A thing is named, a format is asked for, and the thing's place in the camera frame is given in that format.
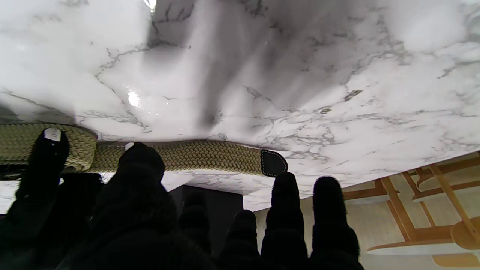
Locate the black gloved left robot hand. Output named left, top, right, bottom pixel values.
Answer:
left=56, top=142, right=364, bottom=270

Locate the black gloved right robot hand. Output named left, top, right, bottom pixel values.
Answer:
left=0, top=127, right=105, bottom=270

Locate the beige woven belt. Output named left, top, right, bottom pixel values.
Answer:
left=0, top=124, right=288, bottom=180

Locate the black square storage box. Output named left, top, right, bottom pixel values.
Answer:
left=165, top=185, right=244, bottom=255

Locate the printed room scene backdrop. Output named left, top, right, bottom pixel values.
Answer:
left=244, top=152, right=480, bottom=270

